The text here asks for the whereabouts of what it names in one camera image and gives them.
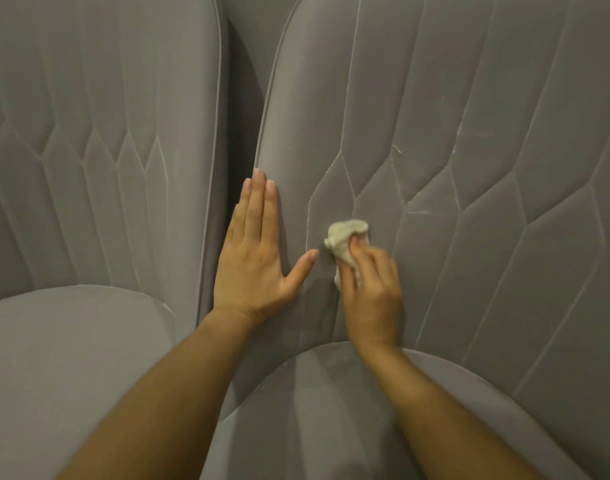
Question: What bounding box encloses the person's right hand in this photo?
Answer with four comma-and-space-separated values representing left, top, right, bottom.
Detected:
334, 233, 404, 351

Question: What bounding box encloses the person's right forearm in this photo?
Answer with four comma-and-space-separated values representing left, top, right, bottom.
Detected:
354, 344, 545, 480

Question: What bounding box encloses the person's left forearm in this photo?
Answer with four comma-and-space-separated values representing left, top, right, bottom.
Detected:
57, 308, 260, 480

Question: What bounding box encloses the beige cleaning cloth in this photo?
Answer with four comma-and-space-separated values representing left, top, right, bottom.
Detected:
324, 219, 370, 291

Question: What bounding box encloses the person's left hand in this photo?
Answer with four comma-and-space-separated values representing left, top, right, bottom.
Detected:
213, 168, 320, 326

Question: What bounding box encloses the grey quilted velvet chair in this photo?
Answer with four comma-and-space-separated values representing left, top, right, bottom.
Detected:
197, 0, 610, 480
0, 0, 231, 480

